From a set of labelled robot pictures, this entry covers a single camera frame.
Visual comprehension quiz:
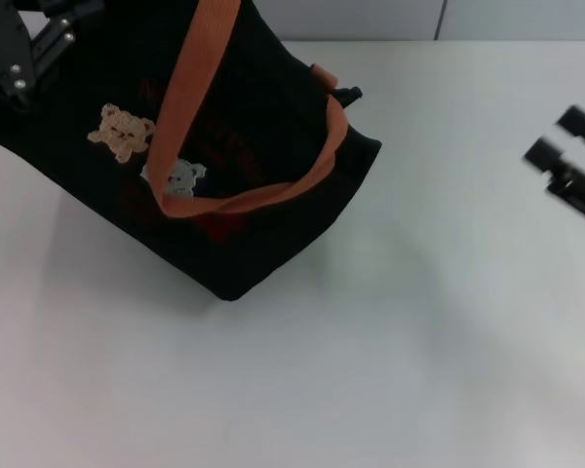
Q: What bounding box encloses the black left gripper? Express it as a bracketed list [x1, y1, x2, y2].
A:
[0, 0, 103, 108]

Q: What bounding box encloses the black bag with orange handles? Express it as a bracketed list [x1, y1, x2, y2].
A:
[0, 0, 383, 303]

